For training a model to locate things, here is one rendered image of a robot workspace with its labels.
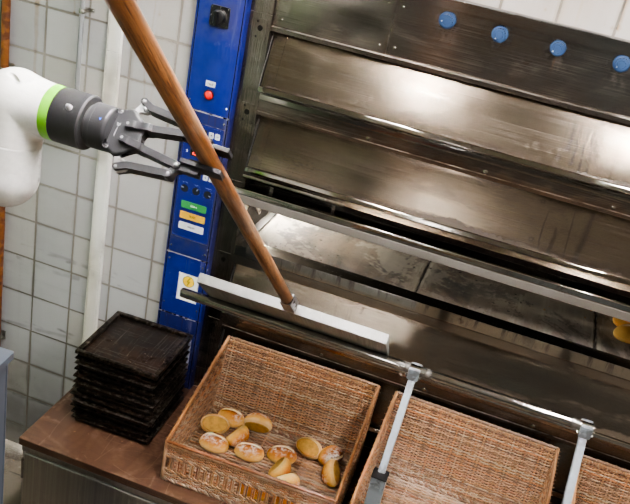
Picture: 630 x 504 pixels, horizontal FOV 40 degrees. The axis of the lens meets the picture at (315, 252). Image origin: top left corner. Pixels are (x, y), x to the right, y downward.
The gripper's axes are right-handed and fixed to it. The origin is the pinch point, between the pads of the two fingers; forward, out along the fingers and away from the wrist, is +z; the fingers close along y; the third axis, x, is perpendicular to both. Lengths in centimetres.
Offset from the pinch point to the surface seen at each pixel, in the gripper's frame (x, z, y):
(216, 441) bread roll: -155, -17, 40
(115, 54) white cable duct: -110, -81, -60
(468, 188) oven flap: -118, 36, -53
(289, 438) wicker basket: -173, 3, 31
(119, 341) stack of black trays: -145, -57, 21
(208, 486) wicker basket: -142, -11, 54
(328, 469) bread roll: -158, 20, 36
